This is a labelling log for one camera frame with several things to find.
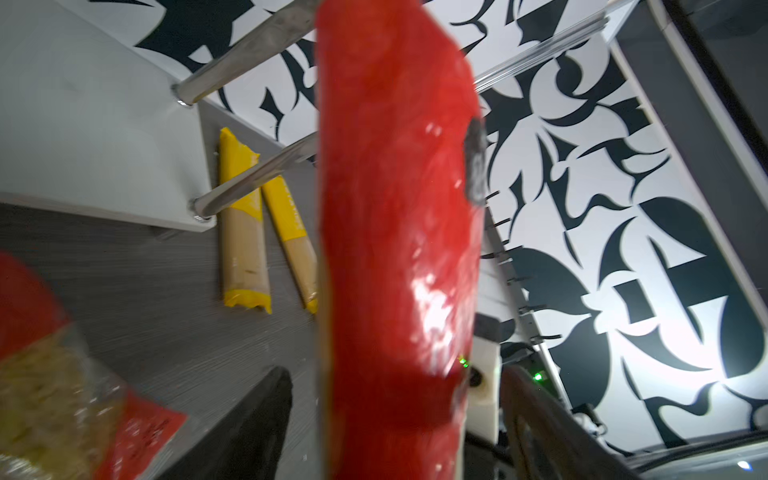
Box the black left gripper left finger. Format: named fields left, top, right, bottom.
left=160, top=366, right=293, bottom=480

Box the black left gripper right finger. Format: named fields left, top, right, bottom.
left=500, top=366, right=636, bottom=479

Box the yellow spaghetti bag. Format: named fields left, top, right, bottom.
left=262, top=176, right=318, bottom=314
left=218, top=128, right=272, bottom=314

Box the red macaroni bag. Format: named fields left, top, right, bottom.
left=1, top=254, right=187, bottom=479
left=316, top=1, right=486, bottom=479

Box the white two-tier shelf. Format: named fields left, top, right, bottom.
left=1, top=1, right=318, bottom=232

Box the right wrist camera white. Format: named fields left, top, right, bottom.
left=466, top=336, right=501, bottom=444

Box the aluminium frame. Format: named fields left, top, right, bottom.
left=482, top=33, right=767, bottom=419

